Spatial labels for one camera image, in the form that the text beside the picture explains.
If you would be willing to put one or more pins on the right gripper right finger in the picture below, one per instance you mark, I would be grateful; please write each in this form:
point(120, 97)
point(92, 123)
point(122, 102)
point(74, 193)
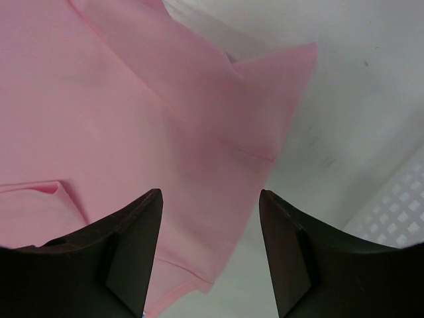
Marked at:
point(320, 271)

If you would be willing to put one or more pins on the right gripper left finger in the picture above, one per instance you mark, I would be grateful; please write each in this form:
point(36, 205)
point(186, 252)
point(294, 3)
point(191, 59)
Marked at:
point(101, 270)

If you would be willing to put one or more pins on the pink t shirt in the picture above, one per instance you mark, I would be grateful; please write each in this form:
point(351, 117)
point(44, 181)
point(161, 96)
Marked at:
point(102, 101)

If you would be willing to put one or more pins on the white plastic basket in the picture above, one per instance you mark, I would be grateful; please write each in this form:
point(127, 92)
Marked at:
point(394, 216)

